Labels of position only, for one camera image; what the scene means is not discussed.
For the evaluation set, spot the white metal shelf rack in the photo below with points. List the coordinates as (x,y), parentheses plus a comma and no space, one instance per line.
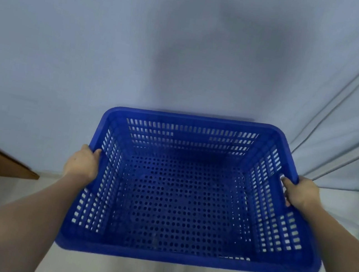
(354,206)

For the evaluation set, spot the blue plastic crate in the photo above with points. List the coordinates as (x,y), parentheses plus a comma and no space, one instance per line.
(188,205)

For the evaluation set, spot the person's left forearm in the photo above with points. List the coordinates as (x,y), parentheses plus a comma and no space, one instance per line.
(4,224)

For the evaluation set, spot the person's left hand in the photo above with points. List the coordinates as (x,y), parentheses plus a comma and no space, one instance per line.
(80,167)

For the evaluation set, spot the person's right hand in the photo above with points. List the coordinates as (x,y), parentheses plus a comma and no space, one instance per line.
(306,194)

